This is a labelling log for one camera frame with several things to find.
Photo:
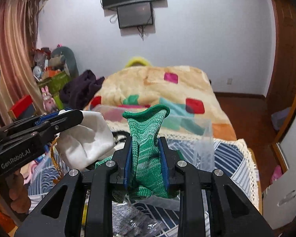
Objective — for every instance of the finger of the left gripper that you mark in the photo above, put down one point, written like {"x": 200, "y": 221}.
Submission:
{"x": 53, "y": 115}
{"x": 61, "y": 124}

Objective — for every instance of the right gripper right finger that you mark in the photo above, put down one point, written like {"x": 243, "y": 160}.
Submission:
{"x": 162, "y": 146}

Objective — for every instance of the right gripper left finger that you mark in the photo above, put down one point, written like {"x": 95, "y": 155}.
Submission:
{"x": 128, "y": 162}

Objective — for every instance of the white drawstring pouch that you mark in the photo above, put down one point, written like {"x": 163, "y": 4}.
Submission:
{"x": 86, "y": 143}

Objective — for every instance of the green knitted cloth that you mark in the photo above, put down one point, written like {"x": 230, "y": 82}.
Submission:
{"x": 146, "y": 176}

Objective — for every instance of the grey knit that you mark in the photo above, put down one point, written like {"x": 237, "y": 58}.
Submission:
{"x": 129, "y": 221}

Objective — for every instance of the person left hand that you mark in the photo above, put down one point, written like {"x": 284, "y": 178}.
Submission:
{"x": 19, "y": 195}

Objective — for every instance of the red flat box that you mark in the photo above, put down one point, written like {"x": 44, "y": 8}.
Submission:
{"x": 22, "y": 109}

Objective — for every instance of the pink rabbit figurine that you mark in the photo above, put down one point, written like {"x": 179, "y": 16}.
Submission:
{"x": 48, "y": 100}

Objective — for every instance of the clear plastic storage box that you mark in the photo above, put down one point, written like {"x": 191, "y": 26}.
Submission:
{"x": 192, "y": 137}

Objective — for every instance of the dark purple garment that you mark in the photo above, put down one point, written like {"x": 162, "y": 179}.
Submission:
{"x": 77, "y": 93}

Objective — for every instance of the green cardboard box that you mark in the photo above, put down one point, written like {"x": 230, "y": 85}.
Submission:
{"x": 55, "y": 84}

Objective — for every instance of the colourful patchwork blanket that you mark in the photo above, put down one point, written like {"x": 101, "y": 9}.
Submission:
{"x": 185, "y": 90}

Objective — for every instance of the grey plush toy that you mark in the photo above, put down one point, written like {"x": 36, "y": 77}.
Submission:
{"x": 62, "y": 58}

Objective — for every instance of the navy white patterned tablecloth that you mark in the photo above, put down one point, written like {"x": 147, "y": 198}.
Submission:
{"x": 82, "y": 202}

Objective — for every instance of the yellow plush item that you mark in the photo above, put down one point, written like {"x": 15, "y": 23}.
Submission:
{"x": 137, "y": 61}

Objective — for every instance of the pink striped curtain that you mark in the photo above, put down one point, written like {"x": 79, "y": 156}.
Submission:
{"x": 18, "y": 38}

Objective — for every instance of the brown wooden door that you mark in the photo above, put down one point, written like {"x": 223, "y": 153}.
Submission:
{"x": 282, "y": 90}

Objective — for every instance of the small black wall monitor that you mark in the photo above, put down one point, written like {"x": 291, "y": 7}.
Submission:
{"x": 135, "y": 15}

